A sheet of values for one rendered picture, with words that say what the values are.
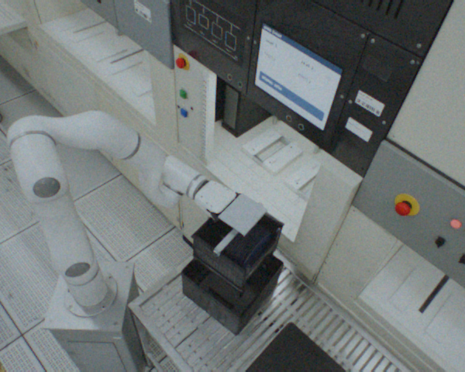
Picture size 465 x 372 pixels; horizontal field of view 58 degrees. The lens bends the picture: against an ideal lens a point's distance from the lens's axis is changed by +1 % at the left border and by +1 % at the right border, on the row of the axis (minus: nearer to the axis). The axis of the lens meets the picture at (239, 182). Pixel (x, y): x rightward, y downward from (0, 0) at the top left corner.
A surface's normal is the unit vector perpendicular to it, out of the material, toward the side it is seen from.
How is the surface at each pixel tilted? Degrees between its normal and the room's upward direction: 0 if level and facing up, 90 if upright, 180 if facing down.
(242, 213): 1
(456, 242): 90
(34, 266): 0
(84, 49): 0
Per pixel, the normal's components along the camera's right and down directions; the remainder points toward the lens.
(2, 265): 0.07, -0.63
